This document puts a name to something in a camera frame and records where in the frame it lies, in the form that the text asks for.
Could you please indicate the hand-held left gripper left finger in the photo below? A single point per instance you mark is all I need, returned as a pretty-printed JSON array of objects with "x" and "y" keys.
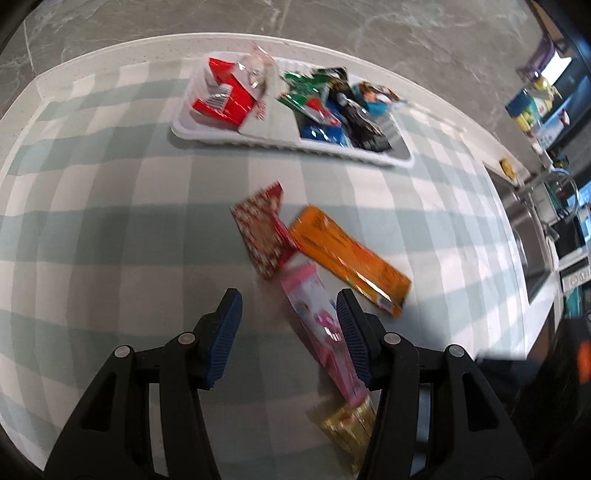
[{"x": 226, "y": 337}]

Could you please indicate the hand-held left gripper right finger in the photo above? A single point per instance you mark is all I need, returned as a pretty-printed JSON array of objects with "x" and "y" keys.
[{"x": 353, "y": 337}]

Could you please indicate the pink cartoon snack packet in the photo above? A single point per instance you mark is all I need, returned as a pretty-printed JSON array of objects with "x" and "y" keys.
[{"x": 309, "y": 300}]

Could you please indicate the white plastic tray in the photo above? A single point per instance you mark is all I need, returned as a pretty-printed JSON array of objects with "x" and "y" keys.
[{"x": 401, "y": 152}]

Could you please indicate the blue cookie packet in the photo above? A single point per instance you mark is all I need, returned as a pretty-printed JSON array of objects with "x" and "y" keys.
[{"x": 323, "y": 134}]

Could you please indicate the black snack packet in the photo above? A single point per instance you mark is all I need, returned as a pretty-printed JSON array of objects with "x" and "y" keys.
[{"x": 360, "y": 124}]

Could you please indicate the long white snack packet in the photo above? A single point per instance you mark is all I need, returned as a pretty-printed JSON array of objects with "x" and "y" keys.
[{"x": 277, "y": 120}]

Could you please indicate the green candy packet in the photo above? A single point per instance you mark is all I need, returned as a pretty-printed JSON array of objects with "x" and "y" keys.
[{"x": 302, "y": 90}]

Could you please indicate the clear orange-edged snack packet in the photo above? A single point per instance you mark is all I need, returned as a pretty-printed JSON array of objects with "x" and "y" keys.
[{"x": 256, "y": 69}]

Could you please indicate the orange snack bar packet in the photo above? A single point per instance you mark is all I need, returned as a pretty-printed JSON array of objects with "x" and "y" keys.
[{"x": 341, "y": 254}]

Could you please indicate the gold snack packet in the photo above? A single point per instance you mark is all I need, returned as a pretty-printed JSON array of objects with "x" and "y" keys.
[{"x": 351, "y": 424}]

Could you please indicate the red patterned snack packet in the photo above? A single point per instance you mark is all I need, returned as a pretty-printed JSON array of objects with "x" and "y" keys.
[{"x": 261, "y": 230}]

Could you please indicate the green white checked tablecloth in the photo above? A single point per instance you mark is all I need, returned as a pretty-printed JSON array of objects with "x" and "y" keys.
[{"x": 115, "y": 184}]

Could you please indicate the steel sink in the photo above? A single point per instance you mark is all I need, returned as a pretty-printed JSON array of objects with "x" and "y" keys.
[{"x": 531, "y": 263}]

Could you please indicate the chrome faucet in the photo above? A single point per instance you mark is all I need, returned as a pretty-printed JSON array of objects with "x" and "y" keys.
[{"x": 531, "y": 194}]

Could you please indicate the yellow sponge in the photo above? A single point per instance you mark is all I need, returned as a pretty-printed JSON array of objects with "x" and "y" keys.
[{"x": 508, "y": 168}]

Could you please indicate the white countertop appliance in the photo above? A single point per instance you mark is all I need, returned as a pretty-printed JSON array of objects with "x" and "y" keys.
[{"x": 575, "y": 277}]

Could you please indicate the panda print snack packet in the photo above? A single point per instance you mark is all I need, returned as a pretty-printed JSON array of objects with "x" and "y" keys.
[{"x": 374, "y": 99}]

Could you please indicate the blue yellow box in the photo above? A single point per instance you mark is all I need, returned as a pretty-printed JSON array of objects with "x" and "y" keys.
[{"x": 521, "y": 110}]

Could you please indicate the white blue packet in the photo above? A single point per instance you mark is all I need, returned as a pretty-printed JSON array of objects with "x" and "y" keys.
[{"x": 551, "y": 127}]

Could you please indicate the yellow green bottle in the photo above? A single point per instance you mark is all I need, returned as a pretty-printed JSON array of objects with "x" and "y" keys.
[{"x": 542, "y": 87}]

